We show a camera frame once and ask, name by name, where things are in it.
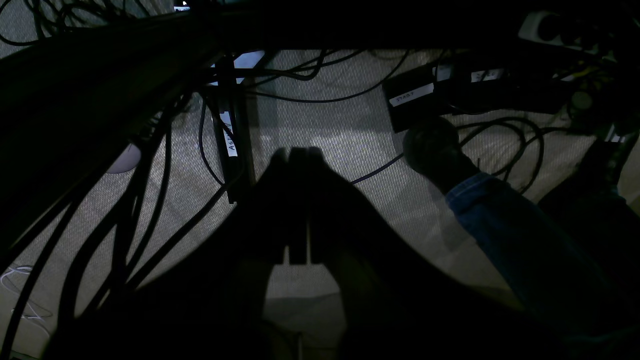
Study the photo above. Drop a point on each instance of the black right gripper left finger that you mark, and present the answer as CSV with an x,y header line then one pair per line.
x,y
215,297

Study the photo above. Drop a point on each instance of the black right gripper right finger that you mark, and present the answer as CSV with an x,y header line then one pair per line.
x,y
397,305

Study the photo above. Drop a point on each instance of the dark round shoe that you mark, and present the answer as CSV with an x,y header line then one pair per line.
x,y
432,149

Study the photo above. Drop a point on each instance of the blue jeans leg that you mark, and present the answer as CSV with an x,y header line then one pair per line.
x,y
555,279

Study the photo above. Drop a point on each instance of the black power adapter with label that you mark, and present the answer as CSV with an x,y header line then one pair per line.
x,y
439,89

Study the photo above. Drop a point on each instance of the black labelled bar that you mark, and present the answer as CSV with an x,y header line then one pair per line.
x,y
221,102

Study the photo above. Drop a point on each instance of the white power strip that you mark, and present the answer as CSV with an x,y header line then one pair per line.
x,y
545,27

